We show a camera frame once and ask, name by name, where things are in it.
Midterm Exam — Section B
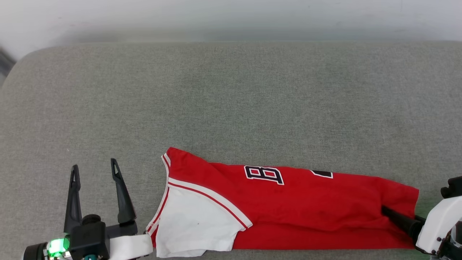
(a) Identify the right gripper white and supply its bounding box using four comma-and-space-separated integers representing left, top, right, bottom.
381, 196, 462, 255

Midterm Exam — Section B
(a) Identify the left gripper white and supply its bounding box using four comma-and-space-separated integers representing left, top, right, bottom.
64, 158, 154, 260

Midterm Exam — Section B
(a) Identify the red Bulls basketball jersey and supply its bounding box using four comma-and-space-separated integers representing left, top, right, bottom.
145, 147, 420, 258

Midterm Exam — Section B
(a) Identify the grey fabric sofa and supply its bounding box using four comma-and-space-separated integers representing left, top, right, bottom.
0, 40, 462, 260

